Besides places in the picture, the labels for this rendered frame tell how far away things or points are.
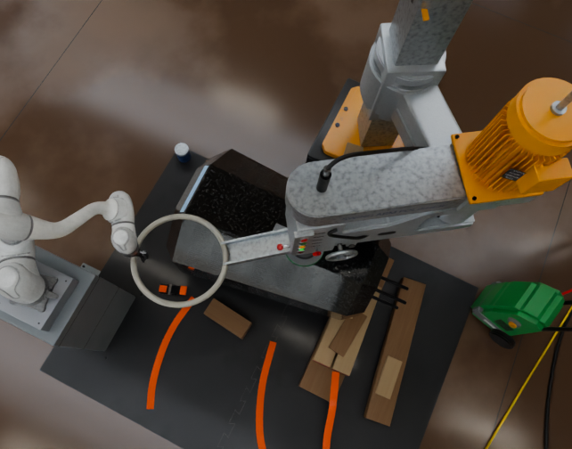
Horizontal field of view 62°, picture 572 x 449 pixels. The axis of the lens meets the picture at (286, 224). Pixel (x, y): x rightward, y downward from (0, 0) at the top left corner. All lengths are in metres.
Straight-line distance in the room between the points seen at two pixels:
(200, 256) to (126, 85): 1.80
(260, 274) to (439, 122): 1.23
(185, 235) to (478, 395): 2.18
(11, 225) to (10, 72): 2.62
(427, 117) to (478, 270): 1.70
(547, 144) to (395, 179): 0.52
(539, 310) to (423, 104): 1.48
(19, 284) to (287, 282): 1.30
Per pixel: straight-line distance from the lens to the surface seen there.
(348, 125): 2.90
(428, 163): 1.87
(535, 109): 1.61
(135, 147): 3.79
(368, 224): 2.05
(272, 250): 2.42
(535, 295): 3.19
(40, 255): 2.82
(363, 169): 1.80
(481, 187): 1.88
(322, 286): 2.61
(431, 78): 2.26
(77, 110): 4.07
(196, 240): 2.70
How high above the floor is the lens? 3.29
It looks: 73 degrees down
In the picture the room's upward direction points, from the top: 7 degrees clockwise
